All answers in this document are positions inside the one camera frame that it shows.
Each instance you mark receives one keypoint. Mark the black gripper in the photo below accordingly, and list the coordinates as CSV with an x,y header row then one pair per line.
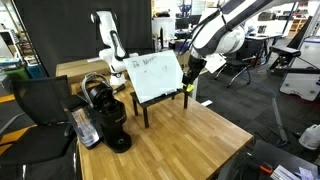
x,y
195,66

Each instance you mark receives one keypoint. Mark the yellow smiley eraser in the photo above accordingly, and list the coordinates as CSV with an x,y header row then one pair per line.
x,y
190,88

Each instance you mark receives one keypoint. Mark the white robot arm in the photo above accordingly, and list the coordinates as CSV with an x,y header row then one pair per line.
x,y
221,32

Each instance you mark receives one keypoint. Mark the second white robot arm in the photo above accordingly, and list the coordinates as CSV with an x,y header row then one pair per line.
x,y
114,52

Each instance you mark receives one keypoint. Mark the black whiteboard marker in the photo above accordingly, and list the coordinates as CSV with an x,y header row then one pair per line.
x,y
167,93

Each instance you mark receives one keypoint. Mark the white whiteboard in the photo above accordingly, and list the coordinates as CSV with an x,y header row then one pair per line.
x,y
153,74

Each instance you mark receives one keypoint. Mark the small dark wooden stand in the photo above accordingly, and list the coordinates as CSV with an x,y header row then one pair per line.
x,y
136,103

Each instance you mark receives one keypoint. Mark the black coffee machine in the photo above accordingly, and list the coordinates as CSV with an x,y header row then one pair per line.
x,y
96,116

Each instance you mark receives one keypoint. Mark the cardboard box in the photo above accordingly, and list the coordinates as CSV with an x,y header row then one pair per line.
x,y
76,70

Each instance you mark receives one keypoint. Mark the white plastic jug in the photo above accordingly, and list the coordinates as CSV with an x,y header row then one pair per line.
x,y
310,139

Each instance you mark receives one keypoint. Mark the black mesh office chair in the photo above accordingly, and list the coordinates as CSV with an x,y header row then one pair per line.
x,y
52,133

